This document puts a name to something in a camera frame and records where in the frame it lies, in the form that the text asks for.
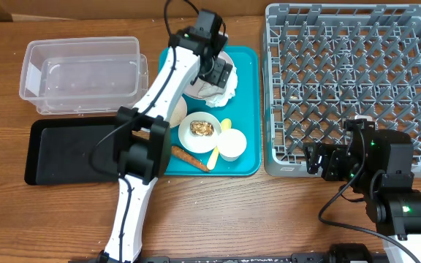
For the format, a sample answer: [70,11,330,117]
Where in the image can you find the brown food scraps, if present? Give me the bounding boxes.
[190,121,214,137]

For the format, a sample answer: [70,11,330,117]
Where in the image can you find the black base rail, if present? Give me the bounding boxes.
[67,251,394,263]

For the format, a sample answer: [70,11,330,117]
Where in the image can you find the pink plate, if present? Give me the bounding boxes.
[183,51,236,100]

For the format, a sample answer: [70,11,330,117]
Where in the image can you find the clear plastic bin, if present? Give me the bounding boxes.
[19,37,149,115]

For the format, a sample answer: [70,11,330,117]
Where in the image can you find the teal plastic tray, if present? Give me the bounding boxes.
[165,46,262,177]

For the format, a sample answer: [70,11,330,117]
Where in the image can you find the white napkin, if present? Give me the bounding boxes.
[197,66,238,107]

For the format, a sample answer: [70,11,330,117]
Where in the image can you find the grey dishwasher rack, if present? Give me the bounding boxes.
[262,3,421,178]

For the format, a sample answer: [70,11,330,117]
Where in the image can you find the pink bowl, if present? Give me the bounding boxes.
[170,97,187,129]

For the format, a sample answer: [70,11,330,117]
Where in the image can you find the pale green bowl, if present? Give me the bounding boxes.
[178,112,221,153]

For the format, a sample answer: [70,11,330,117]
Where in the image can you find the yellow plastic spoon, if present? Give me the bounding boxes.
[206,118,232,170]

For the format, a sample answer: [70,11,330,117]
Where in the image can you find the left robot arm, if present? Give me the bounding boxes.
[96,9,231,262]

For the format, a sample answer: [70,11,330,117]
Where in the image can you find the orange carrot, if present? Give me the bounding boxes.
[171,145,210,172]

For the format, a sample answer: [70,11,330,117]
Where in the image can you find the pale green cup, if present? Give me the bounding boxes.
[217,129,247,161]

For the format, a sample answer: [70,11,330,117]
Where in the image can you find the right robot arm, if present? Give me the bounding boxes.
[303,115,421,262]

